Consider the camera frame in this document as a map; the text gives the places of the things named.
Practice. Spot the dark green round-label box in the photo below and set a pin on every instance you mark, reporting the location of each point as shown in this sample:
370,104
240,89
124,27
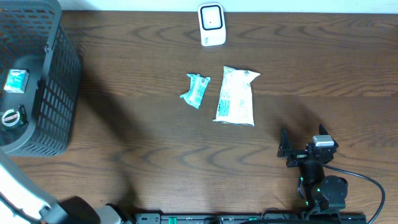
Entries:
14,118

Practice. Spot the white barcode scanner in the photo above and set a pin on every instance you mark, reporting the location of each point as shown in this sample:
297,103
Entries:
212,24

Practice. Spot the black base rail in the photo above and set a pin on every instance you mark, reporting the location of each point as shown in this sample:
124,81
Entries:
269,217

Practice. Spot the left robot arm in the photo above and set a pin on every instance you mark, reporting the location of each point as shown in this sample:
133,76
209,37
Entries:
22,201

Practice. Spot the green snack packet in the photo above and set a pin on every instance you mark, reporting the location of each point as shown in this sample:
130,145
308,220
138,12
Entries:
195,94

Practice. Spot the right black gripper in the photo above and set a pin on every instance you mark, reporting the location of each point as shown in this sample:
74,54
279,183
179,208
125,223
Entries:
285,145

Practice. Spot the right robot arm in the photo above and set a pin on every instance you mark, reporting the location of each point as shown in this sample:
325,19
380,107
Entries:
322,194

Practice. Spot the teal tissue pack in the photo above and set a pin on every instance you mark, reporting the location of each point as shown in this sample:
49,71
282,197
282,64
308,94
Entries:
16,81

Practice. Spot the grey plastic mesh basket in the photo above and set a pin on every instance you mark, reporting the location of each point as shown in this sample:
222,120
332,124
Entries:
33,39

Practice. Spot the cream snack bag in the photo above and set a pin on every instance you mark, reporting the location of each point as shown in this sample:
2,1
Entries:
235,101

